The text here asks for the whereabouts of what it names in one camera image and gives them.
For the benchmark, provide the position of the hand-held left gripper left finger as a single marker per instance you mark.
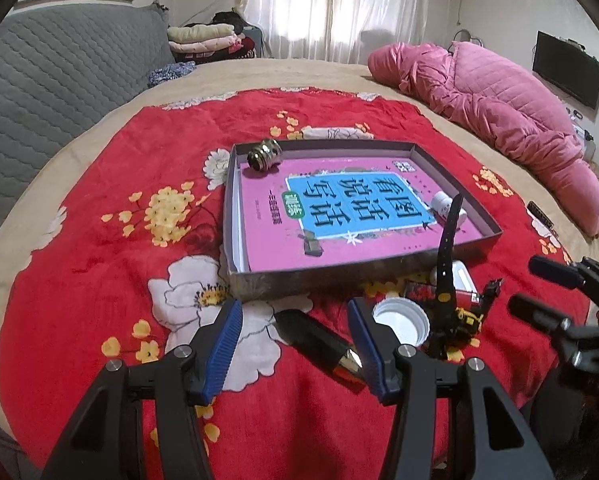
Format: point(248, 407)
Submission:
point(224, 350)

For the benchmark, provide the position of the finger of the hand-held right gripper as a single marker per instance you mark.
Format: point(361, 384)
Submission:
point(554, 269)
point(534, 310)

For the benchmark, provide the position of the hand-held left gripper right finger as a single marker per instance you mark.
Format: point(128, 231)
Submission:
point(367, 355)

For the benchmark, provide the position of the white plastic bottle cap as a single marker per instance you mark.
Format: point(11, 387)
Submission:
point(399, 322)

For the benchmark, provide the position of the black tube with gold tip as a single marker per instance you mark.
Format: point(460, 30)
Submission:
point(309, 335)

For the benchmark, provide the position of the yellow toy excavator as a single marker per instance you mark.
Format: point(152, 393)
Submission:
point(467, 317)

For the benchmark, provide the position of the white earbuds case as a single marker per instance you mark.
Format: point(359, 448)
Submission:
point(462, 275)

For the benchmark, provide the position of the grey cardboard box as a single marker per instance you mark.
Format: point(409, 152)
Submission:
point(304, 282)

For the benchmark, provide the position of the red and white small box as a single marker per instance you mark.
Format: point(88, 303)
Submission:
point(419, 292)

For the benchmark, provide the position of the red floral blanket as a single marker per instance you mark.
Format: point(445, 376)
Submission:
point(129, 285)

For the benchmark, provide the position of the pink book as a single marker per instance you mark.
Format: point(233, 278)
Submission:
point(279, 240)

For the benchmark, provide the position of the white pill bottle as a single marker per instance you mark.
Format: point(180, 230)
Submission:
point(442, 205)

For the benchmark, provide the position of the pink quilt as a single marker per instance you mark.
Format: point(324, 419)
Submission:
point(504, 110)

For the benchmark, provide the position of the black television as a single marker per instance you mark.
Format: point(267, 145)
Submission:
point(567, 67)

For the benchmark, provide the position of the blue patterned cloth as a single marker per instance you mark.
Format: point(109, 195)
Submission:
point(172, 74)

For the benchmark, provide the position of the beige bedsheet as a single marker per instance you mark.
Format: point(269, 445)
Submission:
point(279, 72)

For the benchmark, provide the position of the pile of folded clothes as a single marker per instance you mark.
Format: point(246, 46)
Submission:
point(204, 40)

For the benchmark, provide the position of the grey quilted headboard cover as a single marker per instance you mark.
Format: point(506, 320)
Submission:
point(54, 85)

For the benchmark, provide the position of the white sheer curtain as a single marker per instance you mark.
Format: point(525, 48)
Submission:
point(329, 5)

